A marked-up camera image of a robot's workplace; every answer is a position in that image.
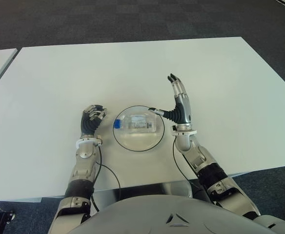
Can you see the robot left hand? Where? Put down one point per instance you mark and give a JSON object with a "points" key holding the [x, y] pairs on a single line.
{"points": [[88, 124]]}

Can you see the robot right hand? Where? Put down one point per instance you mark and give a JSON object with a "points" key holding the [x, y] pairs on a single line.
{"points": [[182, 109]]}

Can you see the clear blue-capped water bottle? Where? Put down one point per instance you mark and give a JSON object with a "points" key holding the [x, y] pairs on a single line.
{"points": [[137, 124]]}

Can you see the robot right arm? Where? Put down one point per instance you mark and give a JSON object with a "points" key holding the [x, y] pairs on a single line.
{"points": [[213, 175]]}

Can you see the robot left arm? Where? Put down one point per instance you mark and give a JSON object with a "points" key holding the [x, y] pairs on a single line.
{"points": [[84, 161]]}

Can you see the white black-rimmed plate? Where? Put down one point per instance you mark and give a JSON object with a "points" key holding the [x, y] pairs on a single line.
{"points": [[137, 142]]}

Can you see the glossy white robot leg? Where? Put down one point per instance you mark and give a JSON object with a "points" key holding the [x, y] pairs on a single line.
{"points": [[177, 189]]}

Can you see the grey robot torso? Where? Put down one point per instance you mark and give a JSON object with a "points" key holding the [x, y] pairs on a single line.
{"points": [[171, 214]]}

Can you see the black metal wheeled frame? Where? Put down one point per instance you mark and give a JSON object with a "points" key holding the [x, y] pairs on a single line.
{"points": [[2, 220]]}

